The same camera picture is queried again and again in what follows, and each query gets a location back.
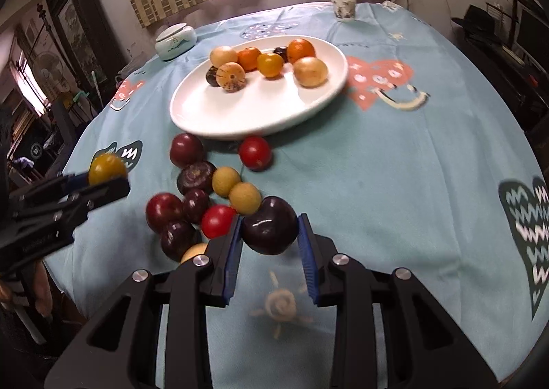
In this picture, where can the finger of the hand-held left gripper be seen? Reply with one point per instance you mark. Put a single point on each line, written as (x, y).
(77, 180)
(109, 191)

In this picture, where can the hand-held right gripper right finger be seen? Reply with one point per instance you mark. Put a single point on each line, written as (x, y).
(306, 256)

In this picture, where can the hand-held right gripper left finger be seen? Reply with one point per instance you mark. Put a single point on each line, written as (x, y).
(233, 256)

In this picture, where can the yellow green round fruit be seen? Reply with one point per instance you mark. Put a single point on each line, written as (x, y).
(107, 168)

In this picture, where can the bright red plum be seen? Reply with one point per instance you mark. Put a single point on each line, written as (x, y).
(254, 152)
(216, 220)

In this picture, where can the tan longan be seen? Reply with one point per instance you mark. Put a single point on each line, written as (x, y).
(245, 198)
(226, 181)

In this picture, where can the dark red plum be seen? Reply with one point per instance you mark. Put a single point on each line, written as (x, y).
(196, 205)
(186, 149)

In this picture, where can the dark purple mangosteen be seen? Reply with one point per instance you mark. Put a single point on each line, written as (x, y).
(196, 177)

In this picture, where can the white oval plate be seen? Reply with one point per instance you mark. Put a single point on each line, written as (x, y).
(257, 110)

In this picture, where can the spotted pale yellow fruit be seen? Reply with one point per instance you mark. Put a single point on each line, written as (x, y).
(230, 78)

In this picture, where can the large pale yellow fruit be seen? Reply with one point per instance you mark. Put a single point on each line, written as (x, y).
(310, 71)

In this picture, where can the small orange mandarin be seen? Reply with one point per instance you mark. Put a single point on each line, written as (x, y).
(249, 58)

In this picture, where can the orange yellow round fruit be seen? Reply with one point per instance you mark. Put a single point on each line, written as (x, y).
(270, 65)

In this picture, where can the large orange mandarin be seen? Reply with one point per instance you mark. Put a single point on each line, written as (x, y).
(301, 50)

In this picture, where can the person's left hand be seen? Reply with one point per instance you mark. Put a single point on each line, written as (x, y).
(43, 290)

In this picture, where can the green plastic object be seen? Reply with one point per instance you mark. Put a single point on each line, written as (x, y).
(81, 98)

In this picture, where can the standing fan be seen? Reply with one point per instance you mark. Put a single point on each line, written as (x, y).
(48, 65)

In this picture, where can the dark framed picture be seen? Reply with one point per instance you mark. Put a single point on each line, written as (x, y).
(73, 24)

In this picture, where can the white ceramic lidded jar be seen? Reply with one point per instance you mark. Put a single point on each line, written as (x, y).
(173, 43)

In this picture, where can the printed paper cup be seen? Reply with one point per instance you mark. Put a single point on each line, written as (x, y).
(343, 7)

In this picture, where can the black computer desk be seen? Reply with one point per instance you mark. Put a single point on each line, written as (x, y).
(493, 71)

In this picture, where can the black hat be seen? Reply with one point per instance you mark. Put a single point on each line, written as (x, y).
(476, 22)

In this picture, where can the computer monitor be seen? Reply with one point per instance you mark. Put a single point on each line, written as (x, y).
(532, 32)

